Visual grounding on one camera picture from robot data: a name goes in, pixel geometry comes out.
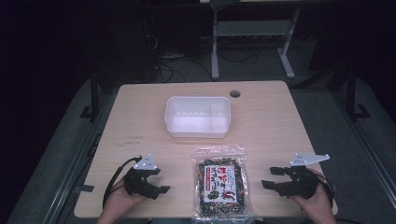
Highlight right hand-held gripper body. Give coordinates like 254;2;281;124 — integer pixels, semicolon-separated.
276;151;332;201

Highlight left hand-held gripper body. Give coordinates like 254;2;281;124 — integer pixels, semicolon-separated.
123;152;161;201

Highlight clear snack mix packet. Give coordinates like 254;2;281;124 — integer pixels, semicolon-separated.
191;144;256;223

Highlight white plastic container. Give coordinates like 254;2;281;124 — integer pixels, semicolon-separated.
163;95;233;139

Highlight black metal stand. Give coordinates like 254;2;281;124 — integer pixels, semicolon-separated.
79;74;101;121
329;63;373;122

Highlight black cable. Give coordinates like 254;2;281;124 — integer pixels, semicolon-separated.
102;157;143;210
311;171;336;207

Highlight dark table edge bracket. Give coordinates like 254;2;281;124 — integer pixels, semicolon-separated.
74;184;95;194

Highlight black floor cables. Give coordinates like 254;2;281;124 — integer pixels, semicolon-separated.
151;33;260;84

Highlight white metal desk frame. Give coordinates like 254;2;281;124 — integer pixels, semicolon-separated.
210;0;302;80

